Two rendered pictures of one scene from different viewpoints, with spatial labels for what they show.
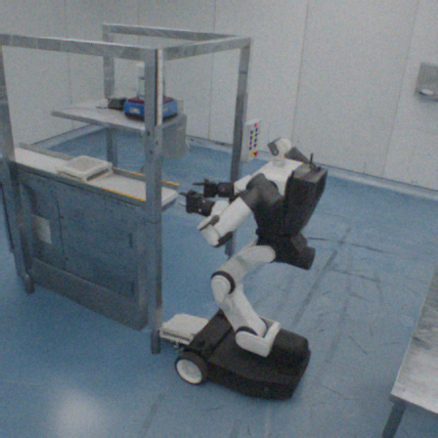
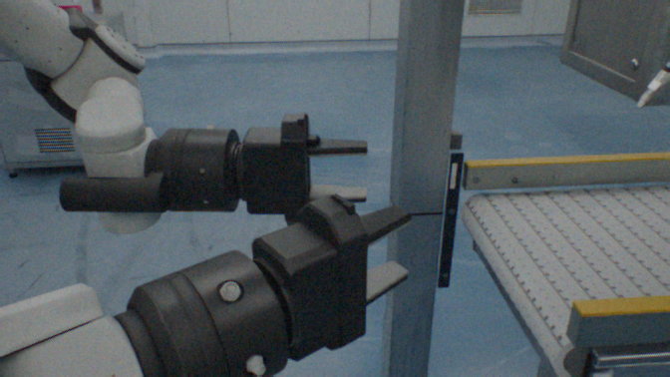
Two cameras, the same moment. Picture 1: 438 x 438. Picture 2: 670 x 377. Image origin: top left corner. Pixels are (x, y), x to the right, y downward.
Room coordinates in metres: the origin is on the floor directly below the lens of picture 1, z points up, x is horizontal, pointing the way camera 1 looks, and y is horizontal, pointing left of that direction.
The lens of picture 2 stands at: (2.53, -0.10, 1.25)
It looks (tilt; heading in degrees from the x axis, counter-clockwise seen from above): 27 degrees down; 148
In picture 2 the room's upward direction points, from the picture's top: straight up
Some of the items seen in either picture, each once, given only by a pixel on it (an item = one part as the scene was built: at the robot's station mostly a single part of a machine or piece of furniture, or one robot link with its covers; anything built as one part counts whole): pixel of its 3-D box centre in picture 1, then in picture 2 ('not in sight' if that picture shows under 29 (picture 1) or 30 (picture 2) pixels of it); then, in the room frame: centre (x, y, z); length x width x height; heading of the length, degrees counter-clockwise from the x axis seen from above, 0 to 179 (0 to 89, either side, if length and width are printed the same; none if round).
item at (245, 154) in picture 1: (250, 140); not in sight; (2.93, -0.18, 1.08); 0.17 x 0.06 x 0.26; 154
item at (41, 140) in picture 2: not in sight; (63, 92); (-0.69, 0.19, 0.38); 0.63 x 0.57 x 0.76; 64
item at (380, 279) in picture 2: not in sight; (372, 286); (2.23, 0.12, 0.98); 0.06 x 0.03 x 0.02; 96
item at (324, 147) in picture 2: not in sight; (337, 144); (2.09, 0.18, 1.04); 0.06 x 0.03 x 0.02; 56
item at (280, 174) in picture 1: (286, 195); not in sight; (1.92, -0.31, 1.15); 0.34 x 0.30 x 0.36; 154
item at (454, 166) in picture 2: not in sight; (450, 224); (2.09, 0.35, 0.89); 0.02 x 0.01 x 0.20; 64
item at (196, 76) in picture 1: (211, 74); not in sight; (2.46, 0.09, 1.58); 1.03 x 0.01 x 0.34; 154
